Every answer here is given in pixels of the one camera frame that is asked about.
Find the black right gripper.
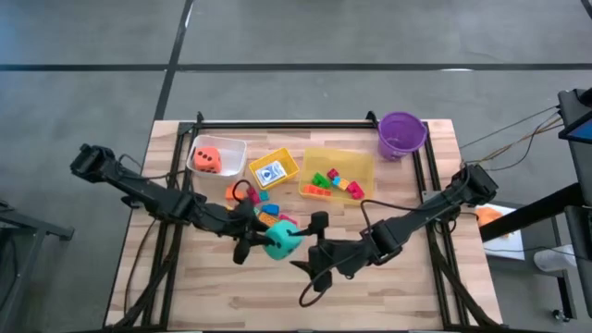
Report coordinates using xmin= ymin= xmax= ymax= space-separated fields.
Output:
xmin=289 ymin=210 xmax=376 ymax=294

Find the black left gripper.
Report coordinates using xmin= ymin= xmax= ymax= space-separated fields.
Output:
xmin=214 ymin=202 xmax=277 ymax=266

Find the teal foam die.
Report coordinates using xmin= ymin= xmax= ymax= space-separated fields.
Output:
xmin=262 ymin=218 xmax=303 ymax=262

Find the orange long toy brick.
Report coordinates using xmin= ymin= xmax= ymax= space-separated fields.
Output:
xmin=302 ymin=184 xmax=333 ymax=198

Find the orange foam die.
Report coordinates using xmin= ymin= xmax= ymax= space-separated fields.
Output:
xmin=192 ymin=146 xmax=223 ymax=175

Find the orange sloped toy brick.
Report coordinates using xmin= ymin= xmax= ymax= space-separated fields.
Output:
xmin=224 ymin=183 xmax=245 ymax=202

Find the yellow mesh basket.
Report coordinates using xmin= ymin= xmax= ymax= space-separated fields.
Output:
xmin=248 ymin=146 xmax=301 ymax=191

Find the white plastic bin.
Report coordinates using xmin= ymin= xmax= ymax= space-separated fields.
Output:
xmin=186 ymin=133 xmax=249 ymax=180

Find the translucent yellow bin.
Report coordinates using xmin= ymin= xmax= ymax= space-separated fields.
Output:
xmin=298 ymin=147 xmax=376 ymax=206

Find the purple monster bucket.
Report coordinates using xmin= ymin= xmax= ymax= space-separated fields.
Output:
xmin=376 ymin=110 xmax=428 ymax=162

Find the orange crumpled object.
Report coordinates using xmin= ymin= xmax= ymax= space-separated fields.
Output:
xmin=475 ymin=206 xmax=504 ymax=228

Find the white paper sheet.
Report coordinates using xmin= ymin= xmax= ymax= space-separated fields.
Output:
xmin=475 ymin=202 xmax=526 ymax=262

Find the black diagonal stand bar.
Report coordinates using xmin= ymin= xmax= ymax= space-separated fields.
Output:
xmin=479 ymin=182 xmax=592 ymax=243

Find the white rounded object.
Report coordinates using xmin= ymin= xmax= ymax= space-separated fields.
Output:
xmin=533 ymin=243 xmax=578 ymax=274

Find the black workstation stand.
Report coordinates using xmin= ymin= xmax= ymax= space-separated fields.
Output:
xmin=557 ymin=87 xmax=592 ymax=320

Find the blue lit screen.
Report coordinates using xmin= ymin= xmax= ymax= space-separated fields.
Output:
xmin=558 ymin=110 xmax=592 ymax=142

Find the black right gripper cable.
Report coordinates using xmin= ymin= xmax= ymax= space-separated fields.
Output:
xmin=298 ymin=270 xmax=352 ymax=309

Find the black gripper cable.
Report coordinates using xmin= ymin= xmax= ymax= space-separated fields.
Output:
xmin=229 ymin=179 xmax=254 ymax=207
xmin=298 ymin=270 xmax=352 ymax=309

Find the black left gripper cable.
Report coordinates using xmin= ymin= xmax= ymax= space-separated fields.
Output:
xmin=229 ymin=179 xmax=254 ymax=207

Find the thin cable bundle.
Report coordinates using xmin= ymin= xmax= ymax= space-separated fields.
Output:
xmin=459 ymin=105 xmax=565 ymax=173

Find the grey metal table frame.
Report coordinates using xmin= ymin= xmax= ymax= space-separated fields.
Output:
xmin=0 ymin=198 xmax=76 ymax=333

